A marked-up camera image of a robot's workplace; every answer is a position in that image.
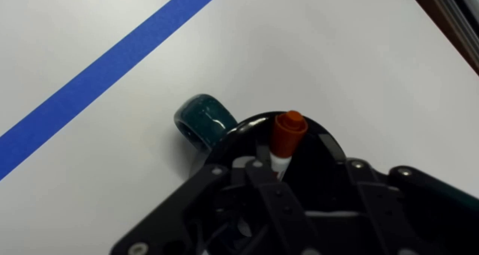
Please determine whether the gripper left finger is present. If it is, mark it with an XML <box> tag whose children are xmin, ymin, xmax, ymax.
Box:
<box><xmin>109</xmin><ymin>157</ymin><xmax>319</xmax><ymax>255</ymax></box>

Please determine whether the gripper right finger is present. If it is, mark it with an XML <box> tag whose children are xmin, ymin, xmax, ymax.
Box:
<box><xmin>344</xmin><ymin>158</ymin><xmax>479</xmax><ymax>255</ymax></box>

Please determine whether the white marker with orange cap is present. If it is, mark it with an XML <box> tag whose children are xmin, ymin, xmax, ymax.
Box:
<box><xmin>269</xmin><ymin>110</ymin><xmax>309</xmax><ymax>180</ymax></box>

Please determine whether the dark teal glazed mug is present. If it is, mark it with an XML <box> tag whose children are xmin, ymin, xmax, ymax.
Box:
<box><xmin>174</xmin><ymin>94</ymin><xmax>348</xmax><ymax>214</ymax></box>

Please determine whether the blue tape strip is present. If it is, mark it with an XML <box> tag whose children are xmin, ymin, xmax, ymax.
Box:
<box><xmin>0</xmin><ymin>0</ymin><xmax>229</xmax><ymax>181</ymax></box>

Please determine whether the grey metal rail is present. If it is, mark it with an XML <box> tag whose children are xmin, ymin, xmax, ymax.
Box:
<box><xmin>425</xmin><ymin>0</ymin><xmax>479</xmax><ymax>59</ymax></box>

